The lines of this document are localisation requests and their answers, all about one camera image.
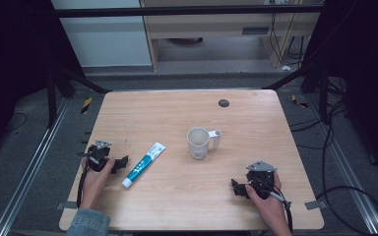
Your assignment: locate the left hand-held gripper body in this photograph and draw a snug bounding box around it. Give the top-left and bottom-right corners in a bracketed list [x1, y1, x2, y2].
[78, 139, 113, 173]

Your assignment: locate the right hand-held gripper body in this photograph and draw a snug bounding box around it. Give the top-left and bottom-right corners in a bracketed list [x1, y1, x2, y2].
[245, 160, 279, 201]

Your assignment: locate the person's left hand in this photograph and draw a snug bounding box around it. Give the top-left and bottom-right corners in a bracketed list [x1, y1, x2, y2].
[79, 156, 116, 211]

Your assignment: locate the person's right hand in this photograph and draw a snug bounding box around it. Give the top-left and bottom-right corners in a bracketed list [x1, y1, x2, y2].
[244, 170, 291, 232]

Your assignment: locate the white and teal toothpaste tube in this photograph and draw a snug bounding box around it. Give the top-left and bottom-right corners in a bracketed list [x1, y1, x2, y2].
[121, 141, 167, 190]

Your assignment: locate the yellow and black striped tape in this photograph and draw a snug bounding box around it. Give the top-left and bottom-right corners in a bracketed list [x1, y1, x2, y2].
[80, 96, 94, 115]
[290, 93, 309, 109]

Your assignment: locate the black metal stand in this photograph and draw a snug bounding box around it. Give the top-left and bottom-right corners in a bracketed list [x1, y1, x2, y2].
[44, 55, 112, 130]
[263, 58, 331, 124]

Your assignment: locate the white cabinet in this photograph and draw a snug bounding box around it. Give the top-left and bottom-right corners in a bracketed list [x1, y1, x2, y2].
[50, 0, 154, 69]

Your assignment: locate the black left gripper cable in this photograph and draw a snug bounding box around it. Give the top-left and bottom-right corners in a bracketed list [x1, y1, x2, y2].
[76, 160, 91, 209]

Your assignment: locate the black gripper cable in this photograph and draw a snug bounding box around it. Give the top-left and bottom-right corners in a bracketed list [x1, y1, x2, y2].
[261, 182, 294, 234]
[76, 160, 91, 209]

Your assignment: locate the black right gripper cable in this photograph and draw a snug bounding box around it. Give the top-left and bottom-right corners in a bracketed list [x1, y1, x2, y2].
[261, 182, 294, 234]

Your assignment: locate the grey metal table bracket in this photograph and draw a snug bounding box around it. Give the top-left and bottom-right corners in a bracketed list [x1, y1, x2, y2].
[56, 200, 79, 211]
[304, 200, 329, 211]

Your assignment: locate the long black floor cable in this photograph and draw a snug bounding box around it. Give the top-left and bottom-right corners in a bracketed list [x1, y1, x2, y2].
[314, 97, 378, 236]

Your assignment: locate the aluminium floor rail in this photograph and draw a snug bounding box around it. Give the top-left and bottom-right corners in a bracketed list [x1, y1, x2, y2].
[0, 97, 72, 236]
[304, 93, 378, 236]

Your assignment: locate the black horizontal frame bar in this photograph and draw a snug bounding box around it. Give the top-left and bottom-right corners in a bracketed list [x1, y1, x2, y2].
[52, 4, 325, 19]

